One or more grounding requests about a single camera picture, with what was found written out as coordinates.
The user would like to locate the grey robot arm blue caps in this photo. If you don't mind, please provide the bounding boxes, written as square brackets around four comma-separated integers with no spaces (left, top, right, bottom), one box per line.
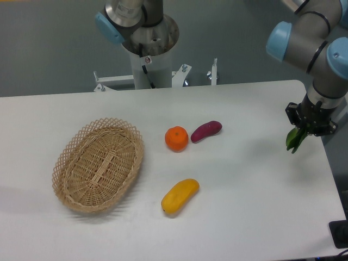
[95,1,347,136]

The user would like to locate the yellow mango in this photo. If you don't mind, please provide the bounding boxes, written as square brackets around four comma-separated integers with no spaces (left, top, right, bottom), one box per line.
[161,178,200,216]

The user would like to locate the green leafy vegetable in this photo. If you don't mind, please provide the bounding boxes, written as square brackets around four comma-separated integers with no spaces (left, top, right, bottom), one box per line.
[285,125,308,154]

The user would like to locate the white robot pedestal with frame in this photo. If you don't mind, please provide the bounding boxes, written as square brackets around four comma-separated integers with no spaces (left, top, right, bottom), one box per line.
[92,14,220,92]

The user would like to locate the black device at table edge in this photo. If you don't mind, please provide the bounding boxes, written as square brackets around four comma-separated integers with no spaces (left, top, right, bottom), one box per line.
[328,220,347,249]

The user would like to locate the woven wicker basket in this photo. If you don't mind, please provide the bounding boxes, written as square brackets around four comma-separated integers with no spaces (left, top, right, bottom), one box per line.
[52,118,144,213]

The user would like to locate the purple sweet potato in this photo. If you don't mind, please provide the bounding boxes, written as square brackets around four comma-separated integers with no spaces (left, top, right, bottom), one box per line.
[190,121,222,143]

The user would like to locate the orange tangerine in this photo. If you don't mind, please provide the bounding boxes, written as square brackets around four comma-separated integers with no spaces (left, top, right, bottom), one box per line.
[164,126,189,152]

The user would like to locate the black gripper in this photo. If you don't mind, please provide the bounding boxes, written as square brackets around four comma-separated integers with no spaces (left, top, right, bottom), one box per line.
[285,95,338,136]

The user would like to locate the black cable on pedestal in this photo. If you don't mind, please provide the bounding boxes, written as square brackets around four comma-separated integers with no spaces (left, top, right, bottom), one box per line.
[138,42,157,89]

